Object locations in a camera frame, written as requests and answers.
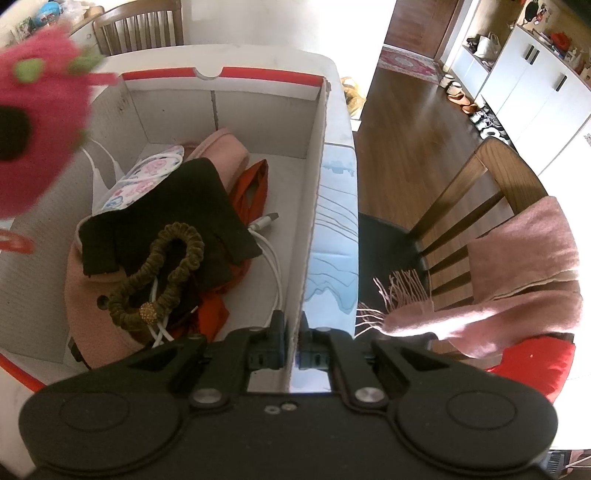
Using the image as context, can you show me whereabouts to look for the blue printed table mat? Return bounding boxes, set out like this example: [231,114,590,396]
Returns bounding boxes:
[302,143,358,342]

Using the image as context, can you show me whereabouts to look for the dark wooden chair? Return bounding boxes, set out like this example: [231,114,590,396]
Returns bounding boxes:
[358,137,548,319]

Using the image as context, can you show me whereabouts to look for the pink fringed scarf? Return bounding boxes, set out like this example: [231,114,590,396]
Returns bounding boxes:
[355,196,585,361]

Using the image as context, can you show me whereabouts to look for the red and white cardboard box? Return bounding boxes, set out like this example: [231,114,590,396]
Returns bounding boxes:
[0,66,331,393]

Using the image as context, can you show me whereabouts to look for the pink fleece hat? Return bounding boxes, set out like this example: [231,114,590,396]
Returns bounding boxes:
[65,128,252,370]

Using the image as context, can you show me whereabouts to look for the floral face mask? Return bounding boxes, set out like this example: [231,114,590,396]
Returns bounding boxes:
[83,144,185,217]

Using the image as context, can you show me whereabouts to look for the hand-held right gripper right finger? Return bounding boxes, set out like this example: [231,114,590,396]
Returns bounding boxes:
[298,314,452,412]

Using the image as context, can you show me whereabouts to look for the red cushion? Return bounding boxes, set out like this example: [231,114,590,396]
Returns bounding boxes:
[485,336,577,402]

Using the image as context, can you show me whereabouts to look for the wooden side cabinet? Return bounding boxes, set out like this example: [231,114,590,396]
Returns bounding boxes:
[69,4,107,52]

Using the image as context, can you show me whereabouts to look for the red cloth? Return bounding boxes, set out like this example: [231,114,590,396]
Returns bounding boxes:
[198,159,269,342]

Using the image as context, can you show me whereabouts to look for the clear plastic bag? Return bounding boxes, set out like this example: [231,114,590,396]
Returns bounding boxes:
[60,0,88,21]

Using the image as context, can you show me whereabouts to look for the white charging cable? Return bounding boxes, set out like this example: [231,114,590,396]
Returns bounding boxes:
[150,213,283,347]

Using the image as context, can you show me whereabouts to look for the wooden slat-back chair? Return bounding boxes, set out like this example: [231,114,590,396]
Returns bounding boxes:
[92,0,184,57]

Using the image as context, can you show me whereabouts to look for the white tote bag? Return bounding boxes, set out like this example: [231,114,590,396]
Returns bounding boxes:
[475,33,502,60]

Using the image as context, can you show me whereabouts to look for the olive hair scrunchie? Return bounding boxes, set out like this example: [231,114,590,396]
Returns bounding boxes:
[107,222,205,330]

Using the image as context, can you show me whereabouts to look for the pink plush toy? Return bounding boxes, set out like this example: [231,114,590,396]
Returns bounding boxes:
[0,23,121,217]

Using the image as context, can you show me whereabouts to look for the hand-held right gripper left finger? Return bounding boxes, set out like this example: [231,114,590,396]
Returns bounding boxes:
[122,310,287,412]

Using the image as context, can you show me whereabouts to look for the brown wooden door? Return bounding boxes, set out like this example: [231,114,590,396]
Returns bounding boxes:
[384,0,465,61]

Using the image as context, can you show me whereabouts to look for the white wall cabinet unit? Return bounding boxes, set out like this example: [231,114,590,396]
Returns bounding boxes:
[450,0,591,176]

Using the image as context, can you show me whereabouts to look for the yellow plastic bag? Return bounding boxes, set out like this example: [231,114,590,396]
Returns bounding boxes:
[341,77,366,118]

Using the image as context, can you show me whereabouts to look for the pink patterned rug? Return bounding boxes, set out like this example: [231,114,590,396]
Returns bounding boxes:
[379,45,446,86]

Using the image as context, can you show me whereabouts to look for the blue globe toy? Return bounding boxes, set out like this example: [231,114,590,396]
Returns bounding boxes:
[34,1,63,24]

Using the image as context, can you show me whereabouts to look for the row of shoes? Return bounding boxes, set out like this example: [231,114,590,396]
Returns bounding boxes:
[438,74,511,144]

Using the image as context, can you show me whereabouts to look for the black fingerless glove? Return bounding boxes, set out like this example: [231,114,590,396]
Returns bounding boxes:
[76,158,263,284]

